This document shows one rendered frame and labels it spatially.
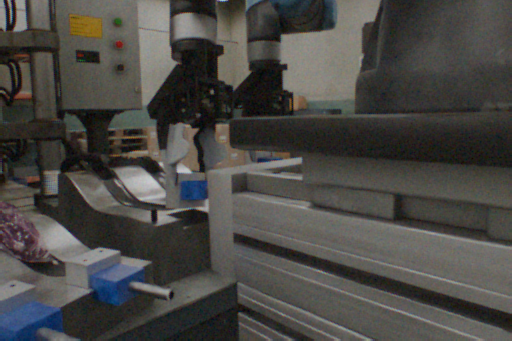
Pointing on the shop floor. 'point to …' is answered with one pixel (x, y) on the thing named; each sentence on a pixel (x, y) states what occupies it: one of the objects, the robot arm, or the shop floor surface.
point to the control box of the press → (95, 61)
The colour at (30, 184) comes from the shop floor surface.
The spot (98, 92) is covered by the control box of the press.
